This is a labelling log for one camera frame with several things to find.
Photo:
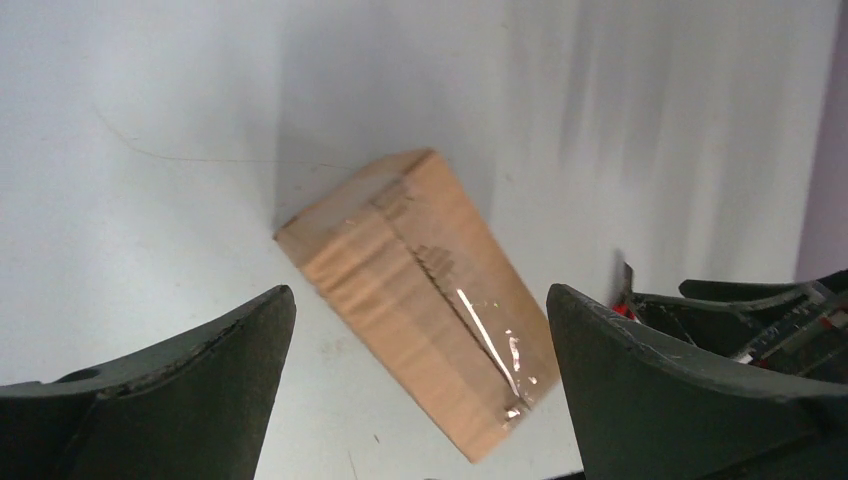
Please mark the brown cardboard express box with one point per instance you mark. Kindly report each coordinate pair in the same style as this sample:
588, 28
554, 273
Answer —
401, 254

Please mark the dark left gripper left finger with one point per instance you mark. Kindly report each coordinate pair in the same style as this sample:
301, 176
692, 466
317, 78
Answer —
194, 406

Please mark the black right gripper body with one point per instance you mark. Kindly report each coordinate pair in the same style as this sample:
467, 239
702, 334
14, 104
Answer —
796, 329

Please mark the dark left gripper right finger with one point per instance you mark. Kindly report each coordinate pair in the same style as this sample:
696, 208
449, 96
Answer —
645, 405

